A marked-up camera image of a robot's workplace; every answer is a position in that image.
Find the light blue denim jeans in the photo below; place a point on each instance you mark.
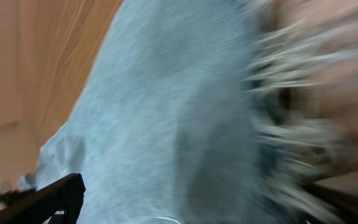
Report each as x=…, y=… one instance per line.
x=213, y=112

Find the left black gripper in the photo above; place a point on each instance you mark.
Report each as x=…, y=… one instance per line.
x=9, y=196

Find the cardboard wall panel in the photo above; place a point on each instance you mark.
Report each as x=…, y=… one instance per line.
x=18, y=153

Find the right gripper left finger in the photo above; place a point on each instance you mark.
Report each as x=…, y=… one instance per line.
x=59, y=202

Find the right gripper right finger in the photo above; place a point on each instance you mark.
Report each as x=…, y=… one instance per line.
x=346, y=204

